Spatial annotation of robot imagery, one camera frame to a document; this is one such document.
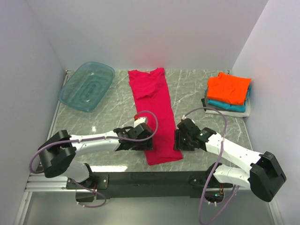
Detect magenta t-shirt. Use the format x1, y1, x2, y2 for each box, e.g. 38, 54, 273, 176
128, 68, 183, 165

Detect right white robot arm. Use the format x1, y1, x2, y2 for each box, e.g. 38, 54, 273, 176
174, 119, 286, 202

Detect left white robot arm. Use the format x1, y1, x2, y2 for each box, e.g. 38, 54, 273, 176
39, 122, 153, 188

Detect grey folded t-shirt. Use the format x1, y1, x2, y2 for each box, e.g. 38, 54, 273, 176
201, 89, 225, 111

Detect black base beam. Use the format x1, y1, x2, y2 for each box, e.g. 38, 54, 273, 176
65, 171, 235, 200

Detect teal folded t-shirt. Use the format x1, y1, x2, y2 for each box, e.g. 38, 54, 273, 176
204, 85, 251, 113

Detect orange folded t-shirt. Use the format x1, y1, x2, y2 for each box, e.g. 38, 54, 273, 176
207, 72, 251, 105

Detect white folded t-shirt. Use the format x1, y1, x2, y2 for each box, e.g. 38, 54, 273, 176
205, 99, 251, 118

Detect teal plastic bin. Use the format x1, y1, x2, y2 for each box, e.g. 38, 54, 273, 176
58, 62, 115, 112

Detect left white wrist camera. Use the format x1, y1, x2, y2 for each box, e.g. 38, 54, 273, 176
133, 115, 148, 128

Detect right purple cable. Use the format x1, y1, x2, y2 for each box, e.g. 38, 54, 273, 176
182, 107, 240, 225

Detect aluminium rail frame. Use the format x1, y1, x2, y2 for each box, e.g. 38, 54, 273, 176
25, 69, 283, 225

